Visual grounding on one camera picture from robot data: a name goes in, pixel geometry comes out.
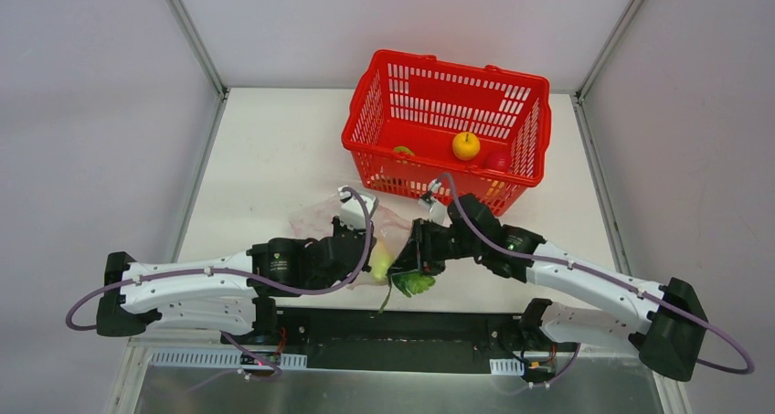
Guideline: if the white daikon radish toy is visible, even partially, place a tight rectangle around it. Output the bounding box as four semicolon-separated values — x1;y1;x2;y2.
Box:
369;241;437;315

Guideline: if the clear pink zip top bag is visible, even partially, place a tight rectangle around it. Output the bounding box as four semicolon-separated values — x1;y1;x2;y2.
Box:
289;192;411;290

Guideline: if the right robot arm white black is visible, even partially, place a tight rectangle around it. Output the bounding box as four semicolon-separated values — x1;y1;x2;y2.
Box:
387;194;707;382

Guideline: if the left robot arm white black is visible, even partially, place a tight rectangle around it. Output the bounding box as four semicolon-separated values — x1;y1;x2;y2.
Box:
96;218;377;345

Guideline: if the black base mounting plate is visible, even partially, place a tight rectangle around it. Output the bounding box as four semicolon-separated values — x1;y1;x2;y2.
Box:
235;307;573;374

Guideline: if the green vegetable in basket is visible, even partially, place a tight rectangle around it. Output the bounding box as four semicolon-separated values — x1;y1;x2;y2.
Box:
393;145;415;157

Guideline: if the yellow orange fruit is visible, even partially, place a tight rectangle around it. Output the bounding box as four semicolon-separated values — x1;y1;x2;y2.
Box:
451;132;481;162

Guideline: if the red apple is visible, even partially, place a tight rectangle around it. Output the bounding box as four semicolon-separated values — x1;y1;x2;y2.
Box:
484;151;511;173

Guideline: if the red plastic shopping basket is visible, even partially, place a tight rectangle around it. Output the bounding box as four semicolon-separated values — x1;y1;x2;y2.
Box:
341;49;552;216

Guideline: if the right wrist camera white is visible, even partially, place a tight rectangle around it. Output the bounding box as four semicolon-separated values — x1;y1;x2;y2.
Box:
418;179;448;225

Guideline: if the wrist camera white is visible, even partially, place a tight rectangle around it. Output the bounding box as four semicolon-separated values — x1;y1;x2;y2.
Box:
338;186;379;230
418;179;448;225

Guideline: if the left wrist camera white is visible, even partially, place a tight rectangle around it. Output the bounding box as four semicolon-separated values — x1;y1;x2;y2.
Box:
338;186;379;230

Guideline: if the left aluminium frame post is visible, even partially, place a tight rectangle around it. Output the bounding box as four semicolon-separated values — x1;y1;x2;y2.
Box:
165;0;228;100

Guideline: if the aluminium frame post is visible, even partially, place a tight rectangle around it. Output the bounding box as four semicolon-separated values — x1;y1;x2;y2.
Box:
576;0;647;103
165;0;228;100

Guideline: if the right aluminium frame post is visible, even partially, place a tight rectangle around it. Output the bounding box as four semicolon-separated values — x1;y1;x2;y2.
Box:
576;0;647;103

